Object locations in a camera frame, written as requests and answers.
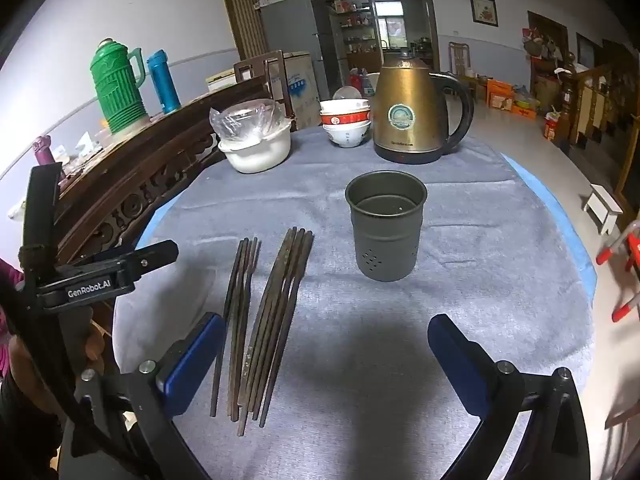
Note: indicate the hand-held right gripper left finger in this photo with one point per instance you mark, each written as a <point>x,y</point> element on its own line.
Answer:
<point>192,362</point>

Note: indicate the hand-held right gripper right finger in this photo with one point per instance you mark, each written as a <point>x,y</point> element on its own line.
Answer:
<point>456,365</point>

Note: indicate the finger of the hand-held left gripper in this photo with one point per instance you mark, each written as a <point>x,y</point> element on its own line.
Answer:
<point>152,255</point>

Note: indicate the pile of dark chopsticks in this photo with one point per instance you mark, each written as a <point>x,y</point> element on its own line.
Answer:
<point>280,320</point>

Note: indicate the grey metal utensil holder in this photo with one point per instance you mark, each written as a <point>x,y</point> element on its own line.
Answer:
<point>385,240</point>

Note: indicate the person's left hand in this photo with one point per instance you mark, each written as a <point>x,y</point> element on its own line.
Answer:
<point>95,347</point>

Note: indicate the carved wooden sideboard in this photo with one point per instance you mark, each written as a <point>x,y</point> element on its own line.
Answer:
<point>140,160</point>

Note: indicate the grey tablecloth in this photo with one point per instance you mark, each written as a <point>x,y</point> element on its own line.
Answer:
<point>450,260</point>

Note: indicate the purple bottle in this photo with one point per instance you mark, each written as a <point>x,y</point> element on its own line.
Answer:
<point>44,152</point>

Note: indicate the clear plastic bag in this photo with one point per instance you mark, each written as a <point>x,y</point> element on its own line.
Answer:
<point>245,120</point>

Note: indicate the green thermos jug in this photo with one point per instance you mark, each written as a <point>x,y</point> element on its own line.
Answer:
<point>117,90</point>

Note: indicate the blue thermos bottle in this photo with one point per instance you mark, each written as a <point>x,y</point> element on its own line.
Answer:
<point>164,85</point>

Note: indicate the blue table cover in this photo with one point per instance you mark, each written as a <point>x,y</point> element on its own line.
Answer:
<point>565,220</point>

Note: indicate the red plastic chair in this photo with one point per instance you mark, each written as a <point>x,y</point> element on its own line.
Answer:
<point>607,254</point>

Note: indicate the white box yellow edge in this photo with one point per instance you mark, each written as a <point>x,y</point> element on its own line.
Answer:
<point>220,79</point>

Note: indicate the dark wooden chair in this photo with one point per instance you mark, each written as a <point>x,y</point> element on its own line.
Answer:
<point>250,67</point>

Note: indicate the small white stool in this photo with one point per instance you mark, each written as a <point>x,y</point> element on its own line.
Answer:
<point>600,205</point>

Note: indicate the white chest freezer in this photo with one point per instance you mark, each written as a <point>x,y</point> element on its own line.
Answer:
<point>302,90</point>

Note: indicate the white bowl blue print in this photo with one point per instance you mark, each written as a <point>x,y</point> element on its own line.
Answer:
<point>347,137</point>

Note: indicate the red banded white bowl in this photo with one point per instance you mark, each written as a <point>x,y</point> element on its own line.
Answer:
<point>345,120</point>

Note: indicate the plain white bowl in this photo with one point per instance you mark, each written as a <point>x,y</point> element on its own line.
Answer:
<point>345,107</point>

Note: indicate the red white carton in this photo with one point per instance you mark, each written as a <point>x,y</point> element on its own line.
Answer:
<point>551,127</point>

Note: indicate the gold electric kettle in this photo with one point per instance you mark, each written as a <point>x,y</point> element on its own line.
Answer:
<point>407,110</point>

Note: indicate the brown wooden door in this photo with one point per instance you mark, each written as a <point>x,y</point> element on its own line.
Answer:
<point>240,10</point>

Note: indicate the red plastic jug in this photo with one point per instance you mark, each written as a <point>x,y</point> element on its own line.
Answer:
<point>356,84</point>

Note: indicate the grey refrigerator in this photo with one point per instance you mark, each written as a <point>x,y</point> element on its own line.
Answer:
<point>290,25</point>

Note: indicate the orange cardboard box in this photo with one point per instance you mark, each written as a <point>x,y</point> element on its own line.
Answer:
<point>500,95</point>

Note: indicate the wooden stair railing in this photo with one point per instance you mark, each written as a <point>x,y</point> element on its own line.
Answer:
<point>595,105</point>

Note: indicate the kitchen shelf with bottles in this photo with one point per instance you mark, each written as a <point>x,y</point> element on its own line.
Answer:
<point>357,25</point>

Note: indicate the light wooden chair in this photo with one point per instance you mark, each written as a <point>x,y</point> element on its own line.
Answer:
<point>460,55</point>

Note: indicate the framed wall picture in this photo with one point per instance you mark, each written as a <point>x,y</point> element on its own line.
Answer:
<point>484,10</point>

